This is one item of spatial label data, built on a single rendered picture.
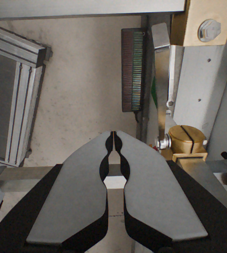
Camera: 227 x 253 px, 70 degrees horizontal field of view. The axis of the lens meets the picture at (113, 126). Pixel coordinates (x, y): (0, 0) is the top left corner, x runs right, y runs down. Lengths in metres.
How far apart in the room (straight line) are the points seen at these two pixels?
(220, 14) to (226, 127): 0.36
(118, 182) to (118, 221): 1.81
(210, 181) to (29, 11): 0.28
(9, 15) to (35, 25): 0.89
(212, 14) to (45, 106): 1.11
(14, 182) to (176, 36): 0.32
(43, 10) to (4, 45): 0.73
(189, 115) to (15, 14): 0.46
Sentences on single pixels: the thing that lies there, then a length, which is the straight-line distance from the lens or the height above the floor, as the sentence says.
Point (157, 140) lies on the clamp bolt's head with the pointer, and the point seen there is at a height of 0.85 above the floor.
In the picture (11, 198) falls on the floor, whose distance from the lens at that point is 2.01.
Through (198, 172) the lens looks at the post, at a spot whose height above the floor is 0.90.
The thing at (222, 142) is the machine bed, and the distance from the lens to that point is 0.56.
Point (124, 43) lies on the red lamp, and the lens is 0.35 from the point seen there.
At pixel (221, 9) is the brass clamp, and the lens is 0.24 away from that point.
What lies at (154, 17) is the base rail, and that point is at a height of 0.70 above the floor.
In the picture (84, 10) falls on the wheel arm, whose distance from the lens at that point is 0.22.
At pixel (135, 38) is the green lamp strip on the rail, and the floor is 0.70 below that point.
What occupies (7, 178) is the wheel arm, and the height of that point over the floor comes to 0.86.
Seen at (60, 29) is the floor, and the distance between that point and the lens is 1.09.
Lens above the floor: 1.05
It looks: 61 degrees down
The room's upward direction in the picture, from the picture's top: 178 degrees clockwise
